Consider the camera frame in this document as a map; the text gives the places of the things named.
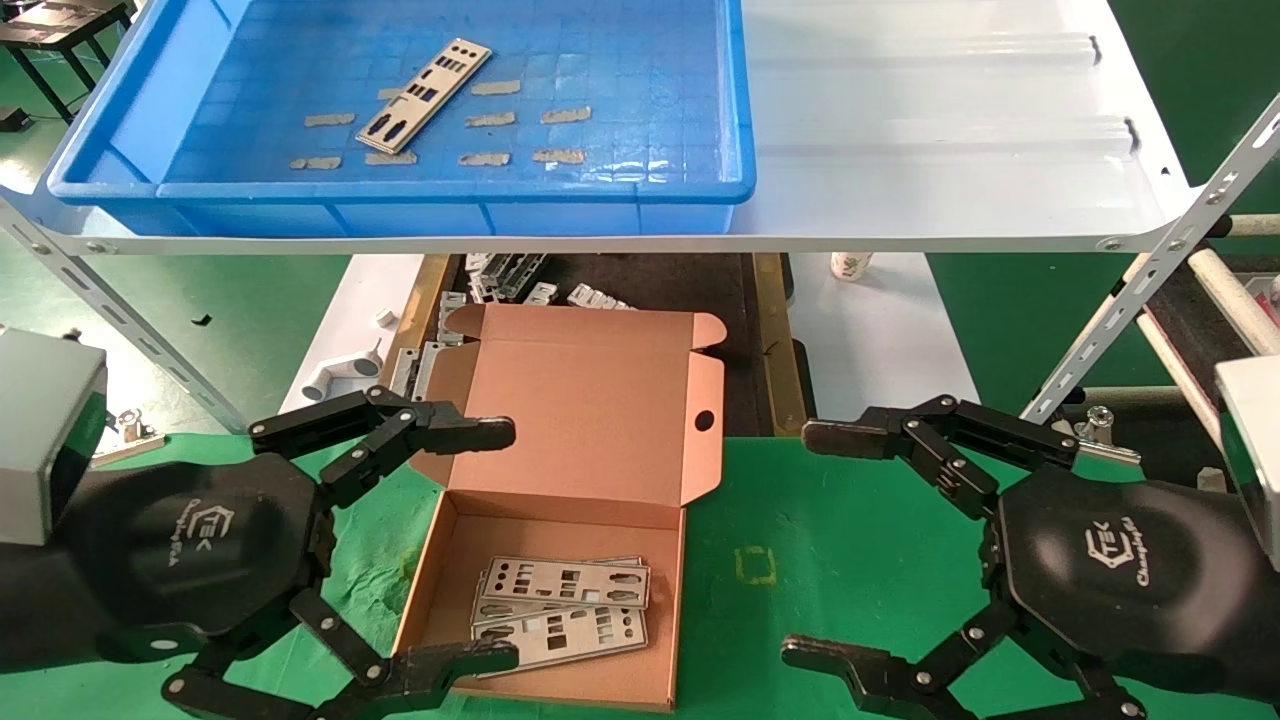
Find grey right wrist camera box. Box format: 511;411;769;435
1215;355;1280;571

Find white perforated angle bar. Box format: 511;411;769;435
0;196;249;435
1020;95;1280;425

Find white pipe rack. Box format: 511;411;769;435
1080;212;1280;491

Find silver metal IO shield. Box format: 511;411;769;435
355;38;493;156
472;603;649;679
478;556;651;609

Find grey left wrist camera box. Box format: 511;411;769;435
0;328;109;547

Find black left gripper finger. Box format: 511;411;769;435
248;385;517;506
163;588;521;720

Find white shelf board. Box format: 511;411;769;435
280;252;983;439

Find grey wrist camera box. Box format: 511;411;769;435
0;328;109;547
1215;355;1280;571

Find white plastic pipe fitting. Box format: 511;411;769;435
302;338;385;403

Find black table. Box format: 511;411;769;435
0;0;136;126

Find blue plastic tray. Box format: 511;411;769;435
45;0;756;239

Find brown cardboard box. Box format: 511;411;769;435
392;302;728;713

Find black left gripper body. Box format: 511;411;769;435
0;452;336;673

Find black tray with brass frame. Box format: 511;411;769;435
362;253;823;439

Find silver binder clip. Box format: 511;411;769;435
1068;405;1143;467
92;408;166;469

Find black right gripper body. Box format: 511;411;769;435
985;480;1280;701

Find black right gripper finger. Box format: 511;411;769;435
802;395;1081;519
780;598;1149;720

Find white metal shelf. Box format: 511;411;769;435
0;0;1201;256

